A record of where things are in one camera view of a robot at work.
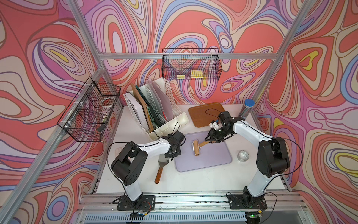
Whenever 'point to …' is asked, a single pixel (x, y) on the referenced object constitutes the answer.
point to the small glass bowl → (243, 156)
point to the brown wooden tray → (202, 115)
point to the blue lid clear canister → (247, 107)
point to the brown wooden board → (148, 119)
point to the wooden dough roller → (196, 146)
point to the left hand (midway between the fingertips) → (177, 154)
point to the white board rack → (180, 119)
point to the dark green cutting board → (155, 117)
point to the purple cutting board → (211, 154)
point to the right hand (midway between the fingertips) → (208, 144)
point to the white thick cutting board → (138, 112)
